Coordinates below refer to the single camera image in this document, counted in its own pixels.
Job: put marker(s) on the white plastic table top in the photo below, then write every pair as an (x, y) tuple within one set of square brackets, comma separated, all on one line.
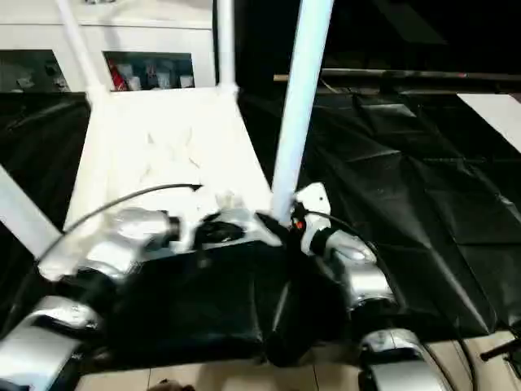
[(163, 138)]

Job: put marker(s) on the white plastic table leg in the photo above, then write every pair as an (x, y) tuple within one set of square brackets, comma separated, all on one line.
[(226, 41), (24, 212), (297, 98), (81, 49)]

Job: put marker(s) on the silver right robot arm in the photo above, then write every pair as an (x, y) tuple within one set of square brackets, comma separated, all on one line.
[(366, 277)]

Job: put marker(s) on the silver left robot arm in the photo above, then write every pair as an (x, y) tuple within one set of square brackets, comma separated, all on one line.
[(122, 244)]

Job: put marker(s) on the black table mat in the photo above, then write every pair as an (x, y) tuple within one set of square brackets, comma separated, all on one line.
[(407, 187)]

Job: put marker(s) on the black left robot foot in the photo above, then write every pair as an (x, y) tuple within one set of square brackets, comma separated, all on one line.
[(172, 386)]

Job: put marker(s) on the white glass door cabinet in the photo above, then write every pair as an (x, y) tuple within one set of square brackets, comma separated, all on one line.
[(122, 37)]

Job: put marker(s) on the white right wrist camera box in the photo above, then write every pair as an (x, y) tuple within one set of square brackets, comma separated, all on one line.
[(313, 204)]

